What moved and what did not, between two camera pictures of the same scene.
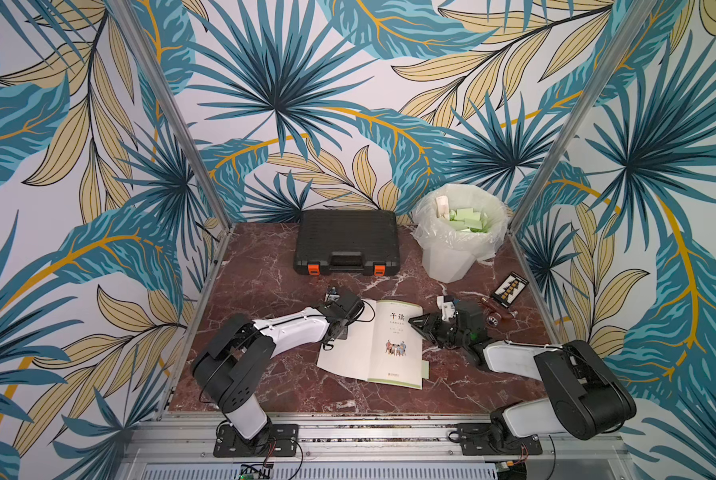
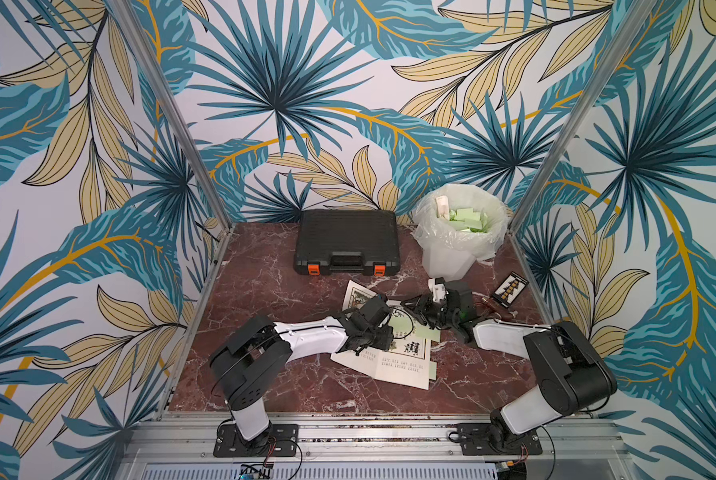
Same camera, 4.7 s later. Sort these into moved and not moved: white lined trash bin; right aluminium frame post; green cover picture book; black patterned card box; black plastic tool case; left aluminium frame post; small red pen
Moved: green cover picture book
Not moved: black plastic tool case; black patterned card box; left aluminium frame post; white lined trash bin; small red pen; right aluminium frame post
